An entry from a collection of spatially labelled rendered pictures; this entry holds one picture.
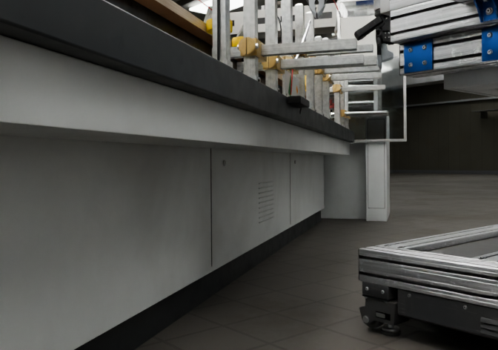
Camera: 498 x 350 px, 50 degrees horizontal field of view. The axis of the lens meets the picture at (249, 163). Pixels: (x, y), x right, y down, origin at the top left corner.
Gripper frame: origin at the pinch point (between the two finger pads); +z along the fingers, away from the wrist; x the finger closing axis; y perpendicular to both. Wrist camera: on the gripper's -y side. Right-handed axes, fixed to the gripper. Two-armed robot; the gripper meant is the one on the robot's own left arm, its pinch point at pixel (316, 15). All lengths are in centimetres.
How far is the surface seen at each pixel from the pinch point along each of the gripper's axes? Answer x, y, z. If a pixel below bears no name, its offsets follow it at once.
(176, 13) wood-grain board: 27, -67, 15
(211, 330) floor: 21, -58, 102
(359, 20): 3, 228, -55
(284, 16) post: 12.3, 0.2, -0.4
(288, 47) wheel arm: 1, -46, 21
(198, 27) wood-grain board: 27, -51, 15
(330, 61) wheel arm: -7.6, -20.6, 21.4
